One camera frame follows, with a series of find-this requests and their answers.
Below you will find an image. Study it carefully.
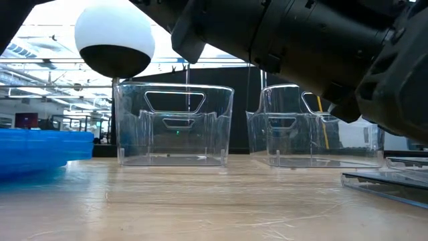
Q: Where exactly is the white globe lamp black base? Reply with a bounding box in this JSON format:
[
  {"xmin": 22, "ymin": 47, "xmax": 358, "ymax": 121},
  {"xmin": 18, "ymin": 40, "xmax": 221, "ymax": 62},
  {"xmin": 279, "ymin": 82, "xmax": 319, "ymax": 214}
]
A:
[{"xmin": 74, "ymin": 0, "xmax": 156, "ymax": 158}]

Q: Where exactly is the clear plastic bin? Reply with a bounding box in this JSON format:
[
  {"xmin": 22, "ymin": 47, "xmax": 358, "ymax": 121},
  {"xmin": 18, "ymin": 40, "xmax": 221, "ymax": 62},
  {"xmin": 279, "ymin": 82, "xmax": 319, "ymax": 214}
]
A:
[
  {"xmin": 114, "ymin": 82, "xmax": 235, "ymax": 167},
  {"xmin": 246, "ymin": 83, "xmax": 385, "ymax": 169}
]

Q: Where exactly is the dark red monitor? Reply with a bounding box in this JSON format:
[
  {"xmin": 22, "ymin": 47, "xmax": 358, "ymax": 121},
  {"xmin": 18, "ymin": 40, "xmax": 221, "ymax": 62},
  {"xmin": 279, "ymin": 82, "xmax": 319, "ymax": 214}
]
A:
[{"xmin": 15, "ymin": 112, "xmax": 39, "ymax": 130}]

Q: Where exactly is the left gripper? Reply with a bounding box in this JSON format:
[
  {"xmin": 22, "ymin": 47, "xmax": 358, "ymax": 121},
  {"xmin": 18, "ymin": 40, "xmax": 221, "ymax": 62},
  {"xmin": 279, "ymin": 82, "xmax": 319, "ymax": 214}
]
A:
[{"xmin": 0, "ymin": 0, "xmax": 54, "ymax": 54}]

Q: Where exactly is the black workstation frame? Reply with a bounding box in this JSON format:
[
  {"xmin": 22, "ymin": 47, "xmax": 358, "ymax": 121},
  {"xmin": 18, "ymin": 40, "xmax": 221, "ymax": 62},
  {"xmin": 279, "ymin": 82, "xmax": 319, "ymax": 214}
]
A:
[{"xmin": 49, "ymin": 113, "xmax": 111, "ymax": 145}]

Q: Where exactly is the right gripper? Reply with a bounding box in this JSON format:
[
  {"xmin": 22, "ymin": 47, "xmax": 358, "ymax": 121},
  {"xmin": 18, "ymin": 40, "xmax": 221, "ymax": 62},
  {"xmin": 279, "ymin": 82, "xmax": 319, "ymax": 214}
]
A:
[{"xmin": 329, "ymin": 0, "xmax": 428, "ymax": 145}]

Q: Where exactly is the clear grey jewel case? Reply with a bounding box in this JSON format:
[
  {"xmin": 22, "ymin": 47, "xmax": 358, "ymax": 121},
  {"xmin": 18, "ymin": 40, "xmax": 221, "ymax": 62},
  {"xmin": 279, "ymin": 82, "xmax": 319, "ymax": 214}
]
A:
[
  {"xmin": 340, "ymin": 171, "xmax": 428, "ymax": 209},
  {"xmin": 386, "ymin": 156, "xmax": 428, "ymax": 172}
]

